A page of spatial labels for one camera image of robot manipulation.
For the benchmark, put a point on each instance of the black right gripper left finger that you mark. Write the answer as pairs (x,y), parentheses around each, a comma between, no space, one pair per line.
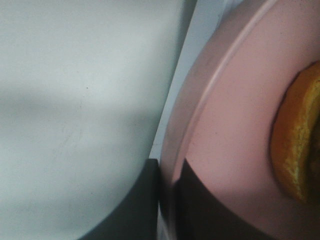
(136,217)

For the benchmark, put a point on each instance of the burger with lettuce and cheese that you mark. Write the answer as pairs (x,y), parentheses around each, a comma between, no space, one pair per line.
(295,138)

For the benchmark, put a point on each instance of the pink round plate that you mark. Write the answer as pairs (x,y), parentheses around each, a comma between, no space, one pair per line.
(223,116)

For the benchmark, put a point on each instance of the white microwave oven body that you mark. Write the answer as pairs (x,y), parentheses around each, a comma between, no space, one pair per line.
(207,16)

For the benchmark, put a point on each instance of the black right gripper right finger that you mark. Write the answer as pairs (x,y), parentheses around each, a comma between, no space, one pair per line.
(199,215)

